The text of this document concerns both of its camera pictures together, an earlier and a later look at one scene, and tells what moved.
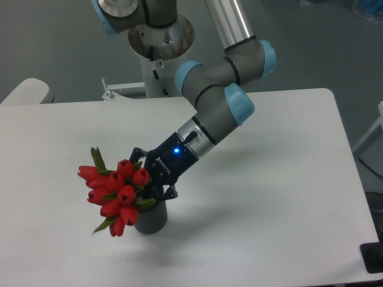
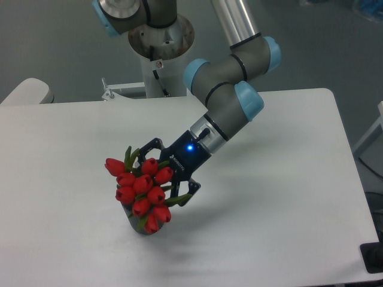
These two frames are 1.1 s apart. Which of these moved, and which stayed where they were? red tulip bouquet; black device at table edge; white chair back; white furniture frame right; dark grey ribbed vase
Moved: red tulip bouquet; dark grey ribbed vase
Stayed: black device at table edge; white furniture frame right; white chair back
